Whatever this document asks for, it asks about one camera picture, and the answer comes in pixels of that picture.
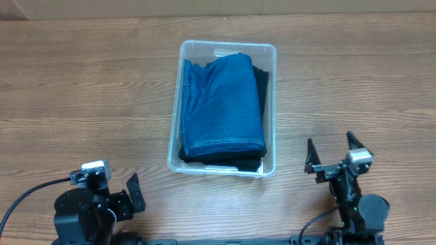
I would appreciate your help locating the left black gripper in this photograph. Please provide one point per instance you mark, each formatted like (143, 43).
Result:
(120, 199)

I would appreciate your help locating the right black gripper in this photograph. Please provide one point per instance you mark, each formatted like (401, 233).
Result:
(313, 164)

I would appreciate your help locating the black cloth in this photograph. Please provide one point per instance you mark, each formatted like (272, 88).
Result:
(243, 161)
(262, 84)

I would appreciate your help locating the blue denim cloth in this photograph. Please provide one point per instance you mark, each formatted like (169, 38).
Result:
(220, 110)

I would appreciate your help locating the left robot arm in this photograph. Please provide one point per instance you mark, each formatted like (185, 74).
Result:
(88, 214)

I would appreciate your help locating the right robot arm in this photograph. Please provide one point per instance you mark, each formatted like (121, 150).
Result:
(362, 216)

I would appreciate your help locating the clear plastic container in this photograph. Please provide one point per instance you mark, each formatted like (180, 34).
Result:
(264, 57)

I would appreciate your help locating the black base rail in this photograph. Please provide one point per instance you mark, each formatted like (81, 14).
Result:
(225, 241)

